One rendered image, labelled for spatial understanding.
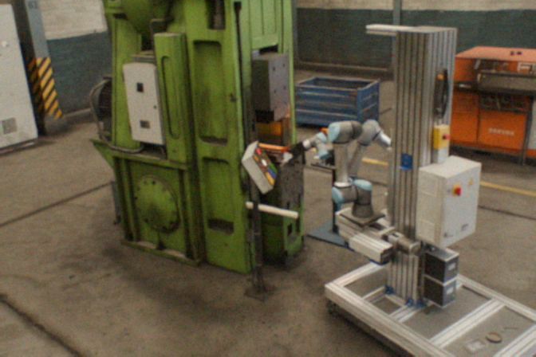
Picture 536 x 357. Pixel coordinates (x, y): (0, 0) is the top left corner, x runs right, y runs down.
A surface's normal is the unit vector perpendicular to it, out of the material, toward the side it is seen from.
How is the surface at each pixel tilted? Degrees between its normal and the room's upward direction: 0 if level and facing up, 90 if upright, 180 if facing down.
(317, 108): 90
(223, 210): 90
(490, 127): 90
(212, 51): 89
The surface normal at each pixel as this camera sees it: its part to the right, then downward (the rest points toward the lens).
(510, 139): -0.63, 0.29
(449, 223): 0.60, 0.27
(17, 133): 0.78, 0.18
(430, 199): -0.81, 0.23
